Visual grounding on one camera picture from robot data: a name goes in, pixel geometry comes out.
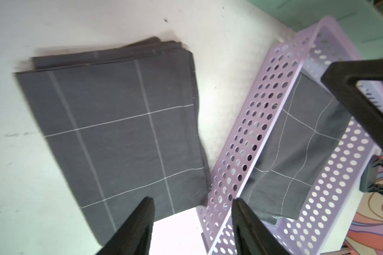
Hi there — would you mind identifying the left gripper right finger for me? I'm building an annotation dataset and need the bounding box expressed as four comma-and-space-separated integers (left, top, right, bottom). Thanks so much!
232, 198, 289, 255

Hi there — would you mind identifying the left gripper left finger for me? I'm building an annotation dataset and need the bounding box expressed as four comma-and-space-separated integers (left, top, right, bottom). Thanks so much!
97, 197, 155, 255

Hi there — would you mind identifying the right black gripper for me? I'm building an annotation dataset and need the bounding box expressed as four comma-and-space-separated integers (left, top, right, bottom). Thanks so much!
321, 59, 383, 196

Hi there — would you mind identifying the grey checked pillowcase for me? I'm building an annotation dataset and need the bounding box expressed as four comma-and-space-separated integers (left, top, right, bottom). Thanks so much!
240, 74, 351, 225
16, 38, 210, 245

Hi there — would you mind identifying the lilac perforated plastic basket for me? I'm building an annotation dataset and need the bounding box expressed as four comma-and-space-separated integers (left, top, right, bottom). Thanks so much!
197, 16, 383, 255

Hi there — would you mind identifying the mint green file organizer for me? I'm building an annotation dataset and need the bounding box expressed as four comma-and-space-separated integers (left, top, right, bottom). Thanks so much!
247, 0, 383, 61

